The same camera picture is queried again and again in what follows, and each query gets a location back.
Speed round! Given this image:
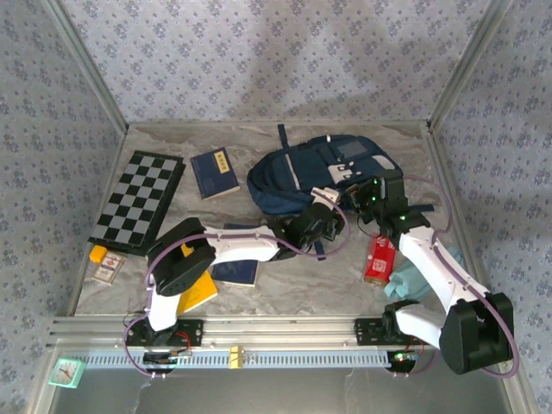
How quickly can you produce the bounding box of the red rectangular box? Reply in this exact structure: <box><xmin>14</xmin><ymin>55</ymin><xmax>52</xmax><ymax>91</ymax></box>
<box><xmin>361</xmin><ymin>232</ymin><xmax>397</xmax><ymax>285</ymax></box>

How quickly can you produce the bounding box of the navy blue backpack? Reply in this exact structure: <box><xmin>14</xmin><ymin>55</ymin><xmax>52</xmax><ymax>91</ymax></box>
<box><xmin>246</xmin><ymin>123</ymin><xmax>435</xmax><ymax>256</ymax></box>

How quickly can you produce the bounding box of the teal cloth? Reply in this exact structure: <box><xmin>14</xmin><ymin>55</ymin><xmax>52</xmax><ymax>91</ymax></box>
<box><xmin>383</xmin><ymin>245</ymin><xmax>467</xmax><ymax>301</ymax></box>

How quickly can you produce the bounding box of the blue book with yellow label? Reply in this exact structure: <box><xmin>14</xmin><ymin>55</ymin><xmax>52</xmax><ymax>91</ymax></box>
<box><xmin>210</xmin><ymin>223</ymin><xmax>260</xmax><ymax>288</ymax></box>
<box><xmin>189</xmin><ymin>146</ymin><xmax>242</xmax><ymax>201</ymax></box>

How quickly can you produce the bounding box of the brass connector block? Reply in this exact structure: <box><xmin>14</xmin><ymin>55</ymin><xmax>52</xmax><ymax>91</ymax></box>
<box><xmin>228</xmin><ymin>344</ymin><xmax>246</xmax><ymax>370</ymax></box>

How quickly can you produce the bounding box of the black grey folding chessboard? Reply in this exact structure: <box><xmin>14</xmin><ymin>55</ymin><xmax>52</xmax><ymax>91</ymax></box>
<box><xmin>87</xmin><ymin>149</ymin><xmax>187</xmax><ymax>259</ymax></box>

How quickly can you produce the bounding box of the playing card box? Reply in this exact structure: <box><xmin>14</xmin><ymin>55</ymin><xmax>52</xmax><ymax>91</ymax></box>
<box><xmin>91</xmin><ymin>252</ymin><xmax>127</xmax><ymax>285</ymax></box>

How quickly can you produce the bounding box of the mint green alarm clock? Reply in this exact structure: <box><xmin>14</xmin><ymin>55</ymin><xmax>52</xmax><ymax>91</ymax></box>
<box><xmin>47</xmin><ymin>356</ymin><xmax>87</xmax><ymax>389</ymax></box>

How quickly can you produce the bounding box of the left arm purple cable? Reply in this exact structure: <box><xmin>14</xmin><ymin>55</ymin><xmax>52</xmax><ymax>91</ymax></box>
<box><xmin>122</xmin><ymin>187</ymin><xmax>351</xmax><ymax>380</ymax></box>

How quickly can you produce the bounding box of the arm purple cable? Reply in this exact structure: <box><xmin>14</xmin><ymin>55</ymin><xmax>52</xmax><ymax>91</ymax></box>
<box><xmin>122</xmin><ymin>187</ymin><xmax>351</xmax><ymax>380</ymax></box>
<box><xmin>390</xmin><ymin>174</ymin><xmax>521</xmax><ymax>380</ymax></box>

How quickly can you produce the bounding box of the aluminium side rail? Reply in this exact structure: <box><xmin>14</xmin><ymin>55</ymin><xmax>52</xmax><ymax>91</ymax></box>
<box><xmin>424</xmin><ymin>122</ymin><xmax>505</xmax><ymax>316</ymax></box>

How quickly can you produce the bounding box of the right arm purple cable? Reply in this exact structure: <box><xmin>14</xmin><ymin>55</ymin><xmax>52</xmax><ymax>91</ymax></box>
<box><xmin>390</xmin><ymin>174</ymin><xmax>521</xmax><ymax>380</ymax></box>

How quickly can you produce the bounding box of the aluminium mounting rail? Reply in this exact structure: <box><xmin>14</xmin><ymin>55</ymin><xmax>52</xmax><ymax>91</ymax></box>
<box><xmin>47</xmin><ymin>314</ymin><xmax>445</xmax><ymax>349</ymax></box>

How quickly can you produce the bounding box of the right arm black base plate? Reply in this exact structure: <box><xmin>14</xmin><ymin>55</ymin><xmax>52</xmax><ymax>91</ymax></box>
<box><xmin>354</xmin><ymin>317</ymin><xmax>435</xmax><ymax>348</ymax></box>

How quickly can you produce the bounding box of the grey slotted cable duct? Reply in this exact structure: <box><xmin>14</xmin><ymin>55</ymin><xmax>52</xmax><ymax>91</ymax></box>
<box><xmin>79</xmin><ymin>349</ymin><xmax>415</xmax><ymax>370</ymax></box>

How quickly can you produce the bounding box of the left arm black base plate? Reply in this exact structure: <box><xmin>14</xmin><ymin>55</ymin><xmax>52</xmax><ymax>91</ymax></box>
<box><xmin>125</xmin><ymin>317</ymin><xmax>204</xmax><ymax>348</ymax></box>

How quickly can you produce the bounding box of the aluminium frame post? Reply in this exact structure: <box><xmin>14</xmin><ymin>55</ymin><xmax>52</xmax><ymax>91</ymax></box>
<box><xmin>425</xmin><ymin>0</ymin><xmax>517</xmax><ymax>130</ymax></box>
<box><xmin>42</xmin><ymin>0</ymin><xmax>130</xmax><ymax>133</ymax></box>

